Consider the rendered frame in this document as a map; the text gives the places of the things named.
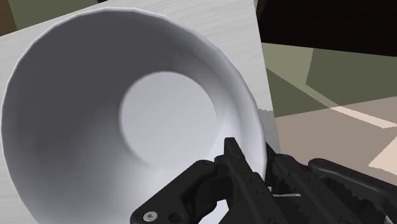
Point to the white bowl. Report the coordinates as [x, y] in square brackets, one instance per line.
[77, 124]

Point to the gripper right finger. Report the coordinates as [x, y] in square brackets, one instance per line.
[325, 192]

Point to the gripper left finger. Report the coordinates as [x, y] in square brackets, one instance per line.
[235, 183]

